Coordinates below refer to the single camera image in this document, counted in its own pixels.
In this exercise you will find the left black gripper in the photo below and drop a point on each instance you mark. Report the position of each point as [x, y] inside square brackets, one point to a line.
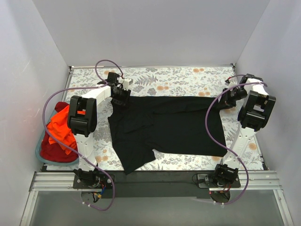
[121, 97]

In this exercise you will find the orange t shirt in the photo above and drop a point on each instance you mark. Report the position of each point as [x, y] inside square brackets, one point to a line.
[58, 125]

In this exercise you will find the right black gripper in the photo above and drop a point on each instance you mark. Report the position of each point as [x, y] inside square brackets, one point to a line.
[228, 99]

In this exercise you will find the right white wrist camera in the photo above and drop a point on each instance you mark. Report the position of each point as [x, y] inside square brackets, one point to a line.
[230, 82]

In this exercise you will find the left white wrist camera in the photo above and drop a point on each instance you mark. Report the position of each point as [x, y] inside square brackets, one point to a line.
[126, 82]

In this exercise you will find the dark red t shirt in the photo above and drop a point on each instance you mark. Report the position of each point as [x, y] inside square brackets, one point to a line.
[56, 154]

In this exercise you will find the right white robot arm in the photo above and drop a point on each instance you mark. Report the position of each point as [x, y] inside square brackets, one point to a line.
[253, 116]

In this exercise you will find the teal plastic basket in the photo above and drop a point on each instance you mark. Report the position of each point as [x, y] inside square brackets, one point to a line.
[38, 150]

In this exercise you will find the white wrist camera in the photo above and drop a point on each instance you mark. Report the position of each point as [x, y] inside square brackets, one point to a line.
[126, 82]
[230, 82]

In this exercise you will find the black t shirt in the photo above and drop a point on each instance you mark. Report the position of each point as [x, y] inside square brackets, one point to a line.
[176, 125]

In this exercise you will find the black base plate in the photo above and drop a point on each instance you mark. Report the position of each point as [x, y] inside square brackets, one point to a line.
[102, 189]

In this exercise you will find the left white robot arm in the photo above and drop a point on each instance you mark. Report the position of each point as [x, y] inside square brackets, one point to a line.
[82, 121]

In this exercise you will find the floral table mat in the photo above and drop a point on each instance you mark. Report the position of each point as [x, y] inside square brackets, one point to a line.
[157, 81]

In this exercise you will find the aluminium rail frame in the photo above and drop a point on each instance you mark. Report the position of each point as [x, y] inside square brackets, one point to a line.
[259, 201]

